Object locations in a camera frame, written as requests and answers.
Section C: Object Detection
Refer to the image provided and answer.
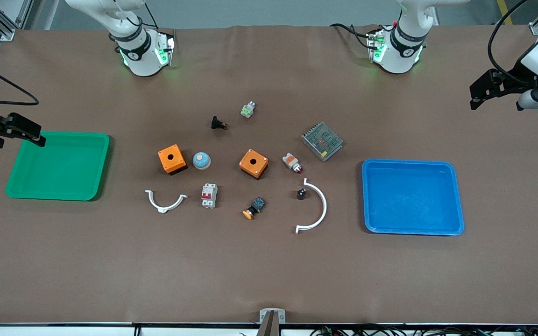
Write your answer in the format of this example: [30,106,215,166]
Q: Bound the grey metal mount bracket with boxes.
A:
[259,308,286,324]

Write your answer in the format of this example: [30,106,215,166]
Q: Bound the blue plastic tray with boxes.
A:
[361,159,465,236]

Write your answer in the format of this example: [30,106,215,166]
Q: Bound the white red circuit breaker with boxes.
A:
[201,183,218,209]

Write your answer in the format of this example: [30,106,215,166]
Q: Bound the black cable bundle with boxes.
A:
[311,324,538,336]

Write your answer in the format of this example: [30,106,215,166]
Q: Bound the large white curved bracket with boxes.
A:
[295,178,328,235]

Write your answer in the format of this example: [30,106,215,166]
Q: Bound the red white indicator lamp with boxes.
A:
[282,152,304,175]

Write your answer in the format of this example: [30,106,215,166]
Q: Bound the white table edge rail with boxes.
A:
[0,323,538,336]

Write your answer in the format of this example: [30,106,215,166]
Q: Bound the orange button box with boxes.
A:
[158,144,188,175]
[239,149,269,180]

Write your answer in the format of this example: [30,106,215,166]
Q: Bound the dark camera stand pole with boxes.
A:
[256,312,281,336]

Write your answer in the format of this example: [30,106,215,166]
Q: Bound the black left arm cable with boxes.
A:
[488,0,531,85]

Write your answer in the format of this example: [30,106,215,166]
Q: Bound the metal mesh power supply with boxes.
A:
[301,122,344,162]

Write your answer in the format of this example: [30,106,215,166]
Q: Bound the brown table mat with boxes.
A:
[0,24,538,325]

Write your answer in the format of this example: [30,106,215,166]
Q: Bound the small white curved bracket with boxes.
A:
[145,189,188,214]

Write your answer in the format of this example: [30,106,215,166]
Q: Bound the black base cable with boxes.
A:
[127,0,159,29]
[330,22,378,49]

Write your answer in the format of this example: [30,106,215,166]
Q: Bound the green plastic tray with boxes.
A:
[6,132,110,202]

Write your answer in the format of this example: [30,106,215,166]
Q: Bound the orange blue push button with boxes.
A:
[242,196,266,220]

